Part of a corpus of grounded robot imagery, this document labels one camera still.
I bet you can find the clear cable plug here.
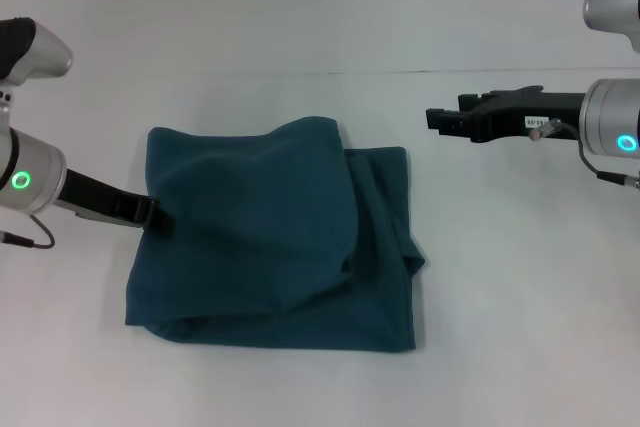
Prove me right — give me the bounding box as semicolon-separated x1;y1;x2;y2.
528;117;564;143

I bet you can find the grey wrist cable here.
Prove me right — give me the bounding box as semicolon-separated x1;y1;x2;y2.
559;121;640;190

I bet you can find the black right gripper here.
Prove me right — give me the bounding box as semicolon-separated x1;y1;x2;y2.
424;85;590;145

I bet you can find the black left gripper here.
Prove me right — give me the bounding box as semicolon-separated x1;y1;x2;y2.
52;168;177;238

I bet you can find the teal blue shirt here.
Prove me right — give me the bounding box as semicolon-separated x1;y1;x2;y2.
122;116;428;355

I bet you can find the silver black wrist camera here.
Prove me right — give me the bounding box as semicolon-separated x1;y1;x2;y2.
0;16;75;129
583;0;640;55

